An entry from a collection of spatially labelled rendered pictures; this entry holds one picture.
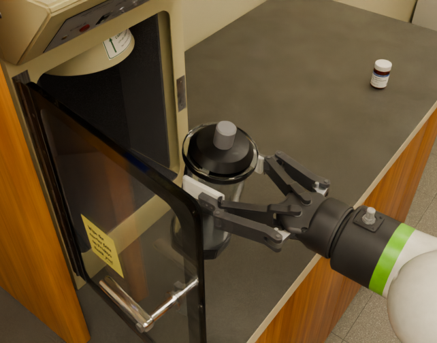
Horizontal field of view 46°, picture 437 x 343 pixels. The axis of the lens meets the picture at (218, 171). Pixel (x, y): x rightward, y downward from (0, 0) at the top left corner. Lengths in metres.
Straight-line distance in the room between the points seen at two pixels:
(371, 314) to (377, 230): 1.48
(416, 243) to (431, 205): 1.94
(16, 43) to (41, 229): 0.23
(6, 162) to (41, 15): 0.16
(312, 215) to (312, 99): 0.75
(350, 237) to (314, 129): 0.69
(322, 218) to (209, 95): 0.80
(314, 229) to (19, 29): 0.41
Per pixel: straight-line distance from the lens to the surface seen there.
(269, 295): 0.95
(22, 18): 0.58
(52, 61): 0.71
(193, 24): 1.65
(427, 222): 2.49
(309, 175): 0.74
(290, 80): 1.47
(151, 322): 0.61
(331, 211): 0.66
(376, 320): 2.10
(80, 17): 0.61
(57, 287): 0.77
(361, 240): 0.63
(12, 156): 0.60
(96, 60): 0.79
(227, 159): 0.69
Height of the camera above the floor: 1.72
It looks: 43 degrees down
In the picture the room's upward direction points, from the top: straight up
